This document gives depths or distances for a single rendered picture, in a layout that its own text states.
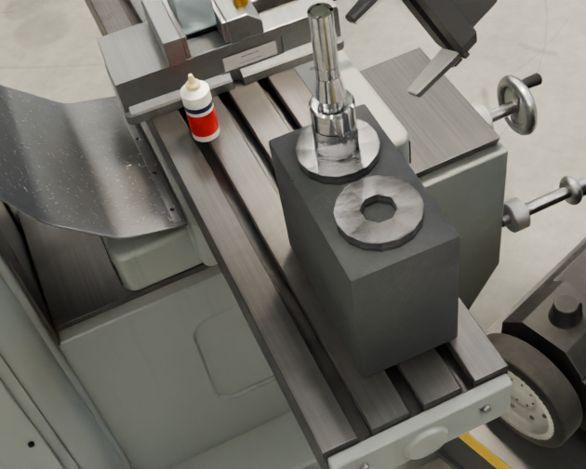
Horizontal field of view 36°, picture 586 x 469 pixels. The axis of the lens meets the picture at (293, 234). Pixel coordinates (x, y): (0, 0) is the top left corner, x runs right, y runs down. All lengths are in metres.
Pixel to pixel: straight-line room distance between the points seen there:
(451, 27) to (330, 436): 0.45
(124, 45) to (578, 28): 1.80
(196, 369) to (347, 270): 0.75
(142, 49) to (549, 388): 0.78
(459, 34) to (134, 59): 0.57
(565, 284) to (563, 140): 1.11
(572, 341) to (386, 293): 0.56
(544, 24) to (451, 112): 1.37
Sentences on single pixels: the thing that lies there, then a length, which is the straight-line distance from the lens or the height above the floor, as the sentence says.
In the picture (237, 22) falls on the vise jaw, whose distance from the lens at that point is 1.31.
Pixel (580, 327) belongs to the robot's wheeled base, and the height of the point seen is 0.61.
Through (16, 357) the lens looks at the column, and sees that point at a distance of 1.34.
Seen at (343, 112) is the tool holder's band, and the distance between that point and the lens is 0.91.
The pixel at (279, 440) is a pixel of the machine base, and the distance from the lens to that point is 1.81.
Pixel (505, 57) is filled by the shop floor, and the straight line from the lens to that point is 2.79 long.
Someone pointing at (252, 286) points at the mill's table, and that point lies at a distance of 1.11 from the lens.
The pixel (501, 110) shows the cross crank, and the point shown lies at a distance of 1.71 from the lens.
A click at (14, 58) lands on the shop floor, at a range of 3.16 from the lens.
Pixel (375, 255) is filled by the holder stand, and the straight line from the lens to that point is 0.88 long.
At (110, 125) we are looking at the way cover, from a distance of 1.46.
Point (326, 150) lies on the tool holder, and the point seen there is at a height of 1.13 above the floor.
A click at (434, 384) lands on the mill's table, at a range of 1.02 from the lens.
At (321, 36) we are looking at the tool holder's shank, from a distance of 0.85.
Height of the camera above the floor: 1.80
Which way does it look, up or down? 50 degrees down
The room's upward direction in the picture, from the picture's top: 11 degrees counter-clockwise
